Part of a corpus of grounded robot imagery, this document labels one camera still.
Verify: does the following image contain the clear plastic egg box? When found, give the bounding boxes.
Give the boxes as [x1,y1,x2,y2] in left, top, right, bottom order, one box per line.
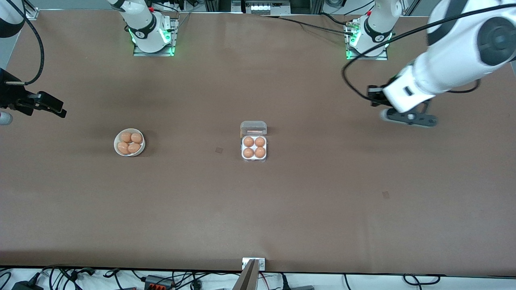
[240,120,268,163]

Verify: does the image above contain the white bowl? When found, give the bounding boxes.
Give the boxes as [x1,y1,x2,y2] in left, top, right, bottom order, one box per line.
[114,128,146,157]

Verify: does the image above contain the grey power strip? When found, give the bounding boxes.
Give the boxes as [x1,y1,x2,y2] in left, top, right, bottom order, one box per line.
[245,0,291,16]

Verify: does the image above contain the black power adapter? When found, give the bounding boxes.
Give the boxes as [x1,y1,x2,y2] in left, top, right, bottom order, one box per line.
[11,279,44,290]

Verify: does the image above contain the black device orange connectors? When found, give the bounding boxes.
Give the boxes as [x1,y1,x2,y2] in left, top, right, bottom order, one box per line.
[144,275,175,290]

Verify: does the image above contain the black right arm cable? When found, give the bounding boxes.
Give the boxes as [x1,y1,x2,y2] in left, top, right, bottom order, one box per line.
[4,8,45,86]

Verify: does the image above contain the black cable across table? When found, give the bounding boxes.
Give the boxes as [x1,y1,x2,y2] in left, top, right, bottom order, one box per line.
[261,14,355,36]

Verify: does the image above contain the black looped floor cable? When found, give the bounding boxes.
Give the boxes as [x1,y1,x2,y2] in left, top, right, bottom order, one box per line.
[403,274,441,285]

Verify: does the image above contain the metal table edge bracket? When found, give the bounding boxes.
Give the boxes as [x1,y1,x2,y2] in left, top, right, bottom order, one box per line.
[242,258,266,271]

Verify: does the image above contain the brown camera mount pole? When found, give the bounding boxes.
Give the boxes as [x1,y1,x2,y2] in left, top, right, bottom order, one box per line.
[233,259,258,290]

